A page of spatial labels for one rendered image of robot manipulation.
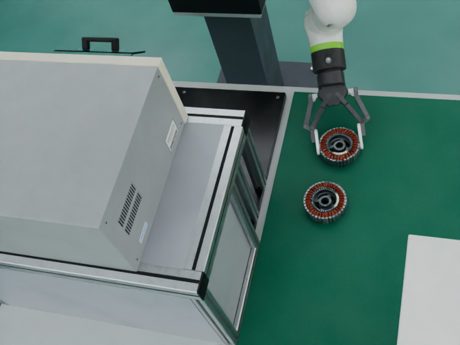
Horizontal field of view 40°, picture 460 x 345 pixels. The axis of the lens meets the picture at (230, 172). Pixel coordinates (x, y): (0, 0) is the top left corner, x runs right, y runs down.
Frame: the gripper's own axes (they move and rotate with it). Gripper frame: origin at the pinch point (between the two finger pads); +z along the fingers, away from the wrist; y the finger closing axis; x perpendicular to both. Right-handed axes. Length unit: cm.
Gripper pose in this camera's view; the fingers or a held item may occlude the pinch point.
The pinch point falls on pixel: (339, 145)
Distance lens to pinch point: 175.2
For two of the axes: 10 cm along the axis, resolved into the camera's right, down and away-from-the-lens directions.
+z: 1.2, 9.9, -0.4
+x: 1.8, 0.2, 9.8
